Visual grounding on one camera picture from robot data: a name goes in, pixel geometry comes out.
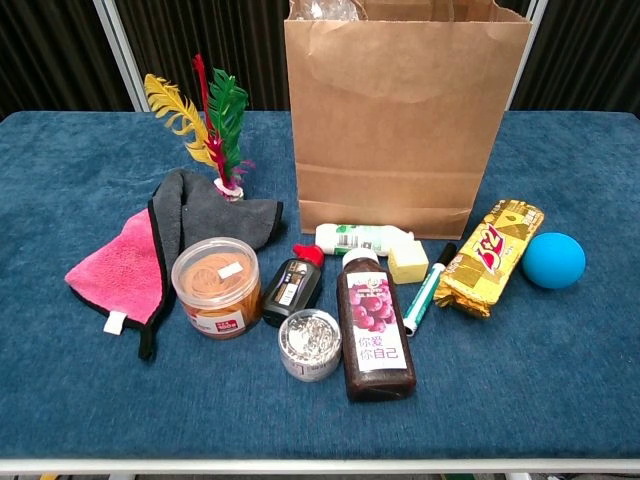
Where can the blue felt table cover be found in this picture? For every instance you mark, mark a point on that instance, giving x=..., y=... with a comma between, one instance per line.
x=100, y=400

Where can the pink and gray cloth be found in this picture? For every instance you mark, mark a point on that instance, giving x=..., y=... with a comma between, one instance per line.
x=125, y=270

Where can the brown paper bag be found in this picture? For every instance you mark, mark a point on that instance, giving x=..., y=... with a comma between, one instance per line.
x=395, y=125

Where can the blue ball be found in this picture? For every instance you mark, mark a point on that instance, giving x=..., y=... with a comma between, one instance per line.
x=554, y=260

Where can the green white marker pen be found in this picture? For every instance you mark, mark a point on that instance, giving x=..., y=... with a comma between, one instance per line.
x=425, y=295

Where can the gold biscuit packet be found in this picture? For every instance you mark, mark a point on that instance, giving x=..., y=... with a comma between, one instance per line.
x=490, y=260

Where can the grape juice bottle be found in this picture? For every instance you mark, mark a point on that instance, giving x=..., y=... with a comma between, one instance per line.
x=375, y=330

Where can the colourful feather shuttlecock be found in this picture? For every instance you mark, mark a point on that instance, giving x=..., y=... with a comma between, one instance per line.
x=225, y=115

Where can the white green plastic bottle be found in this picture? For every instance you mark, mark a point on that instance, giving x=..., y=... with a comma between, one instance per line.
x=360, y=237

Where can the black pleated partition panel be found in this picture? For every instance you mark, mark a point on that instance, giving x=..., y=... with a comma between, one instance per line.
x=50, y=50
x=585, y=50
x=225, y=40

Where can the black ink bottle red cap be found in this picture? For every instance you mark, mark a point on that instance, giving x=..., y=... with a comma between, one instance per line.
x=290, y=290

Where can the clear jar of rubber bands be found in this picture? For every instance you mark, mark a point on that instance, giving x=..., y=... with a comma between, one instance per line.
x=217, y=290

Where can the round tin of paper clips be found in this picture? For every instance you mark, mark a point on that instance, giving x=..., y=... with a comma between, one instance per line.
x=310, y=345

